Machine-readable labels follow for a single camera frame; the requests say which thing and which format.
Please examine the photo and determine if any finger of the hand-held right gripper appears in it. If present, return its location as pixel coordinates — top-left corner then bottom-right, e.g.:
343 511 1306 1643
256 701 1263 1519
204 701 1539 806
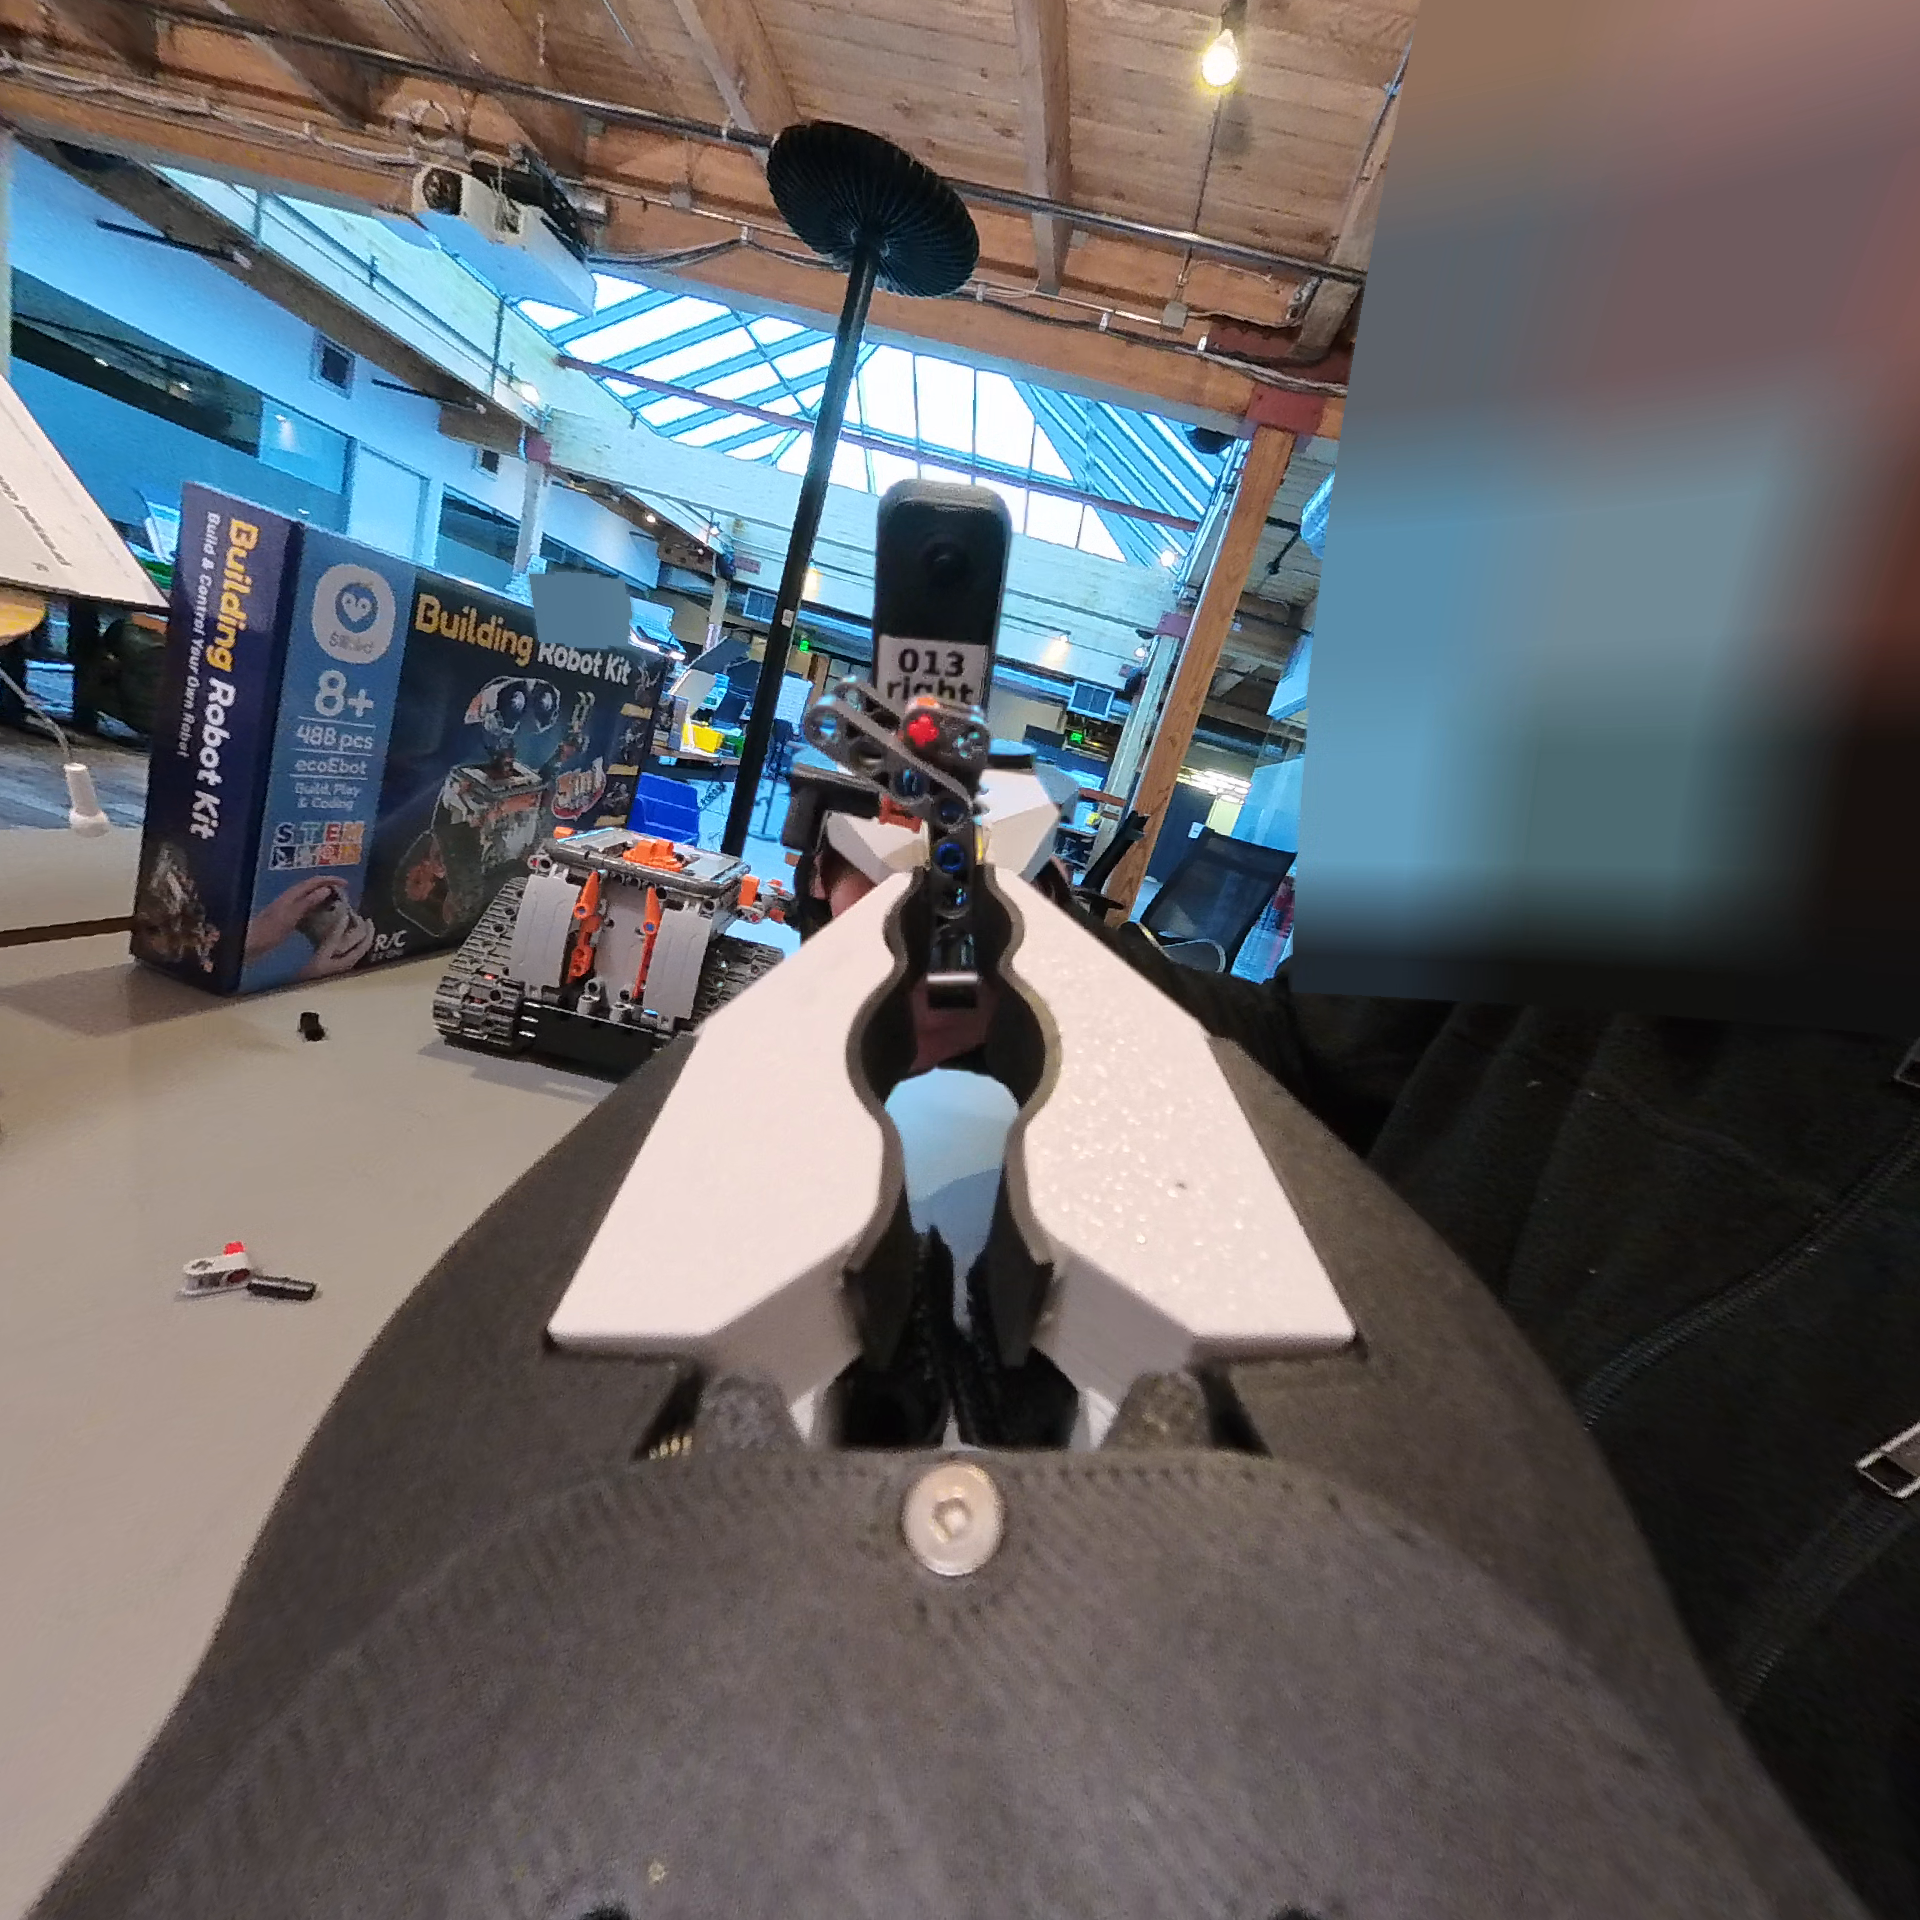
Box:
982 766 1085 882
823 808 935 882

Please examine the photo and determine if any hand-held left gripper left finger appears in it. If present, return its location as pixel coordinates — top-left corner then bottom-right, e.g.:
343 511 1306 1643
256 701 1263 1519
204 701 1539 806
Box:
546 879 927 1430

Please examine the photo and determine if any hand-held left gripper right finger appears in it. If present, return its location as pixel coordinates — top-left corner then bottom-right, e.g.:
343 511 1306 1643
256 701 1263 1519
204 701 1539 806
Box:
979 875 1361 1423

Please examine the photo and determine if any grey bent holed beam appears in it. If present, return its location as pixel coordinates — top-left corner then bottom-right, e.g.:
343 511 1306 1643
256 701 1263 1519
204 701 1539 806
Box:
802 679 996 842

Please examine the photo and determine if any person's right forearm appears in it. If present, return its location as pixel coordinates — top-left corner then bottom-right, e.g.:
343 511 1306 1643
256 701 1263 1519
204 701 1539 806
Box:
1036 890 1396 1155

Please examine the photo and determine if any black office chair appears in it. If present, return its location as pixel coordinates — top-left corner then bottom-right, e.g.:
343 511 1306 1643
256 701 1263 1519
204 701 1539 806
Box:
1136 825 1302 980

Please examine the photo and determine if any grey tracked toy robot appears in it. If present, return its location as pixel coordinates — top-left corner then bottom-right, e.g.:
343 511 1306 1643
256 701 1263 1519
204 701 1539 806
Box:
434 825 793 1077

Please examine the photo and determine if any black pole with disc top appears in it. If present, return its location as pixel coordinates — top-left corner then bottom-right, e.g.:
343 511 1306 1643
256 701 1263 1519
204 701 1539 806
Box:
717 119 982 860

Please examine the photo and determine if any blue robot kit box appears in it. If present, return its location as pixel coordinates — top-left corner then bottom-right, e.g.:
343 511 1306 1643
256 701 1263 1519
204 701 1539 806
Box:
131 479 674 999

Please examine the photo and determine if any white ceiling projector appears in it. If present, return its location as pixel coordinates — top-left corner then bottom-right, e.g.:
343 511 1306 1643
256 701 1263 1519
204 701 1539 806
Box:
409 163 529 246

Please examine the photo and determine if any printed instruction sheet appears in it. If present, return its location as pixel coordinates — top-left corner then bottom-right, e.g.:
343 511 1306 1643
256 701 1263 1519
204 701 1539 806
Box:
0 374 172 612

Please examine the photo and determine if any wooden post with red bracket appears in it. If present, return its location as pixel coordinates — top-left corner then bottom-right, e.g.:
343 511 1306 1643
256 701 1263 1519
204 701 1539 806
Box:
1136 425 1306 921

